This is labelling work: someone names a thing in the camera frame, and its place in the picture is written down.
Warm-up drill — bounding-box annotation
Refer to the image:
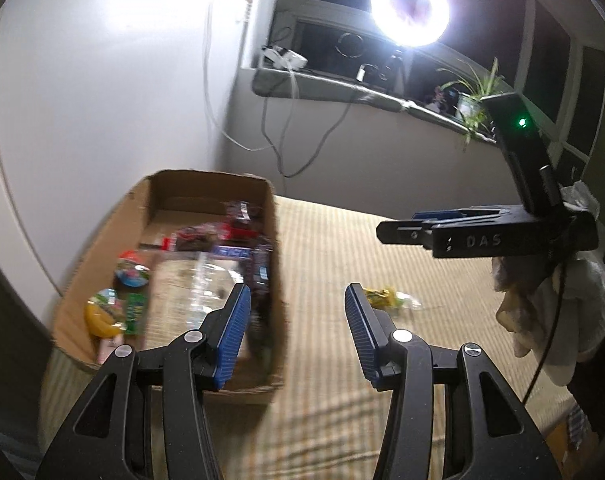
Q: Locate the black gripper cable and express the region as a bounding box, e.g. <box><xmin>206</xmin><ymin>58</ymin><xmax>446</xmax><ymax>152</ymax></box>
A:
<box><xmin>521</xmin><ymin>255</ymin><xmax>569</xmax><ymax>407</ymax></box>

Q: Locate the pink snack packet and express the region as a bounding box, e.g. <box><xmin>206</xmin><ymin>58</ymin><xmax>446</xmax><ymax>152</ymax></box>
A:
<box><xmin>96</xmin><ymin>337</ymin><xmax>117</xmax><ymax>365</ymax></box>

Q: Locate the ring light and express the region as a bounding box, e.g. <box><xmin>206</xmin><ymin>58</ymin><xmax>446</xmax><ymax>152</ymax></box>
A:
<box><xmin>371</xmin><ymin>0</ymin><xmax>454</xmax><ymax>50</ymax></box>

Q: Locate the clear plastic bag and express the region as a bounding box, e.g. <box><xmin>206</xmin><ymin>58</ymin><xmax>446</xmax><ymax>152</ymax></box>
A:
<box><xmin>145</xmin><ymin>255</ymin><xmax>246</xmax><ymax>348</ymax></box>

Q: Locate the blue checked cloth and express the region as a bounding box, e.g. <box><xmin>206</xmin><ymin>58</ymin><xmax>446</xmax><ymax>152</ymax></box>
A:
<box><xmin>567</xmin><ymin>405</ymin><xmax>591</xmax><ymax>448</ymax></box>

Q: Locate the small yellow snack packet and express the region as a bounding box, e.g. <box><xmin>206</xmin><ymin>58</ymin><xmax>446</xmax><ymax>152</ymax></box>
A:
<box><xmin>363</xmin><ymin>286</ymin><xmax>424</xmax><ymax>314</ymax></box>

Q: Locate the white device on sill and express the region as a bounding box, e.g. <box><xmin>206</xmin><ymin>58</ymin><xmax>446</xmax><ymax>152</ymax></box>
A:
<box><xmin>260</xmin><ymin>45</ymin><xmax>309</xmax><ymax>71</ymax></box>

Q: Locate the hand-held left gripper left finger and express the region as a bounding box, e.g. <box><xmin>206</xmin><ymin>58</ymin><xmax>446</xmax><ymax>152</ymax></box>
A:
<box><xmin>42</xmin><ymin>282</ymin><xmax>253</xmax><ymax>480</ymax></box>

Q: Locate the round snack cup yellow base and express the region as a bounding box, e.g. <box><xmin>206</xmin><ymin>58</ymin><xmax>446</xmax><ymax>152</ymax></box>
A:
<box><xmin>84</xmin><ymin>288</ymin><xmax>126</xmax><ymax>338</ymax></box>

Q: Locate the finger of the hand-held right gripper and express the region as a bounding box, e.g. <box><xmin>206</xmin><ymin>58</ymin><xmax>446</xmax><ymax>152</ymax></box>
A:
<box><xmin>411</xmin><ymin>205</ymin><xmax>528</xmax><ymax>227</ymax></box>
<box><xmin>377</xmin><ymin>220</ymin><xmax>433</xmax><ymax>246</ymax></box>

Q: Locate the grey looping cable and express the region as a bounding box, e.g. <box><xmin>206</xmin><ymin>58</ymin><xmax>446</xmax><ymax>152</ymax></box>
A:
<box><xmin>259</xmin><ymin>72</ymin><xmax>356</xmax><ymax>179</ymax></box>

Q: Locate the dark striped snack packet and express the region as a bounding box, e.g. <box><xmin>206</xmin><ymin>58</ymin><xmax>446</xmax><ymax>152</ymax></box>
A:
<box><xmin>246</xmin><ymin>244</ymin><xmax>275</xmax><ymax>358</ymax></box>

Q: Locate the grey window sill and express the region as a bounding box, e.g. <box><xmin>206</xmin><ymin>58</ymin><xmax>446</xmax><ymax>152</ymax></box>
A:
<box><xmin>252</xmin><ymin>66</ymin><xmax>509</xmax><ymax>147</ymax></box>

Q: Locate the round snack cup blue lid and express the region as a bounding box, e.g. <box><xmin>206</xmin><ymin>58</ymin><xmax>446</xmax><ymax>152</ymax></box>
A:
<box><xmin>114</xmin><ymin>250</ymin><xmax>152</xmax><ymax>289</ymax></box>

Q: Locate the blue white candy bar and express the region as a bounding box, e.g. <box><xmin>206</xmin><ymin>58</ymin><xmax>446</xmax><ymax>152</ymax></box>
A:
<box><xmin>211</xmin><ymin>244</ymin><xmax>254</xmax><ymax>260</ymax></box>

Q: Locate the dark red snack packet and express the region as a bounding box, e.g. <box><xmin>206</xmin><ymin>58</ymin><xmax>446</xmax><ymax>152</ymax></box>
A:
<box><xmin>221</xmin><ymin>200</ymin><xmax>264</xmax><ymax>227</ymax></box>

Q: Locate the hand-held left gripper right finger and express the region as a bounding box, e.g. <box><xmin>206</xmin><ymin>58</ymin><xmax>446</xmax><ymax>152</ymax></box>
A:
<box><xmin>345</xmin><ymin>282</ymin><xmax>558</xmax><ymax>480</ymax></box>

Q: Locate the person's right forearm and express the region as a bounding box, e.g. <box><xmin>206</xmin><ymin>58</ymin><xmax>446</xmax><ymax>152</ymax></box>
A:
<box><xmin>493</xmin><ymin>254</ymin><xmax>605</xmax><ymax>387</ymax></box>

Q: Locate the green potted plant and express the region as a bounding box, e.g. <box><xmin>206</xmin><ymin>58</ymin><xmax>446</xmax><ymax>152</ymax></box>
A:
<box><xmin>437</xmin><ymin>56</ymin><xmax>507</xmax><ymax>154</ymax></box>

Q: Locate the white rounded headboard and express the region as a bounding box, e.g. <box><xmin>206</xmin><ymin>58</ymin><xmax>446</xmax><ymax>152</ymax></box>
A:
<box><xmin>0</xmin><ymin>0</ymin><xmax>252</xmax><ymax>302</ymax></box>

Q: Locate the white cable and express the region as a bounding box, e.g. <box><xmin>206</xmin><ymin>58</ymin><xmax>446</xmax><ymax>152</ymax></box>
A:
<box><xmin>201</xmin><ymin>0</ymin><xmax>274</xmax><ymax>155</ymax></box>

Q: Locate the brown cardboard box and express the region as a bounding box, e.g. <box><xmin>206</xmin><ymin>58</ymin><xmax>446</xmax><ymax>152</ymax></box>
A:
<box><xmin>50</xmin><ymin>169</ymin><xmax>287</xmax><ymax>407</ymax></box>

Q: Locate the dark window frame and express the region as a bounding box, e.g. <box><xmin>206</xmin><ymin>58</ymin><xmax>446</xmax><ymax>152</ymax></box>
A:
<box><xmin>267</xmin><ymin>0</ymin><xmax>605</xmax><ymax>161</ymax></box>

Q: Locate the green snack packet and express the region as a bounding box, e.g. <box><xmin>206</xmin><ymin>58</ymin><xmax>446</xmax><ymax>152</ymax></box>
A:
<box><xmin>124</xmin><ymin>292</ymin><xmax>149</xmax><ymax>337</ymax></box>

